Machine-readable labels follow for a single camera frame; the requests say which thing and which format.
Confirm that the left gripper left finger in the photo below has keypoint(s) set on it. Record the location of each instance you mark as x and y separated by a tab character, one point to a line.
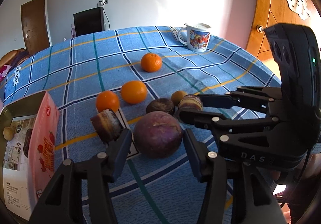
61	201

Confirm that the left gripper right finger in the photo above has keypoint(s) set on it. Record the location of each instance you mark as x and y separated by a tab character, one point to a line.
253	201

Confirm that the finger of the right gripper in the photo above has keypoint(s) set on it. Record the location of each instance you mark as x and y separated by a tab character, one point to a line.
220	125
254	98

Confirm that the small brown kiwi fruit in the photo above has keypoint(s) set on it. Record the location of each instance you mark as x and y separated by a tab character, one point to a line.
177	96

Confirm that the large purple round fruit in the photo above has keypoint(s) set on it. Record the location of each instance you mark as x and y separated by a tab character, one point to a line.
157	135

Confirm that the dark purple passion fruit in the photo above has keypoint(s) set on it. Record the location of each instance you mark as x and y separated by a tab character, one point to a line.
161	104

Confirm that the mandarin orange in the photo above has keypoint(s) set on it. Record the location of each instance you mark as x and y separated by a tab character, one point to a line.
151	62

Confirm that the large orange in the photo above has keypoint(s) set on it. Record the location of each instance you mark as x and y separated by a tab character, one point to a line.
134	92

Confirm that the printed white ceramic mug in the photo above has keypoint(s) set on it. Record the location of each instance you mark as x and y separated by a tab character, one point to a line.
197	37

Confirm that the pink metal tin box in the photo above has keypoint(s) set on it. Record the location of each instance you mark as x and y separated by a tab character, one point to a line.
27	161

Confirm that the small yellow fruit in tin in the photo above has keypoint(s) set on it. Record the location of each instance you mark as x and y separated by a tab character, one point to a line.
8	133

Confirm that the blue plaid tablecloth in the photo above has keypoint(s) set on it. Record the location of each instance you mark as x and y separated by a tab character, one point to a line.
76	71

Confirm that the orange wooden door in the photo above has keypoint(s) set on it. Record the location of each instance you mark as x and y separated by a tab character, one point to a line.
270	12

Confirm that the brown leather sofa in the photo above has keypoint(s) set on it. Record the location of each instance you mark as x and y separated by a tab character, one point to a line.
12	59

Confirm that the black television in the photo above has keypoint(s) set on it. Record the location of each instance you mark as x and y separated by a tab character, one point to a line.
89	21

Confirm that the dark brown interior door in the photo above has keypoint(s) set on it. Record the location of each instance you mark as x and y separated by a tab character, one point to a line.
34	26

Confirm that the wall socket with cable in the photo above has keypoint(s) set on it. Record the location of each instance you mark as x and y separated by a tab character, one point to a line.
102	4

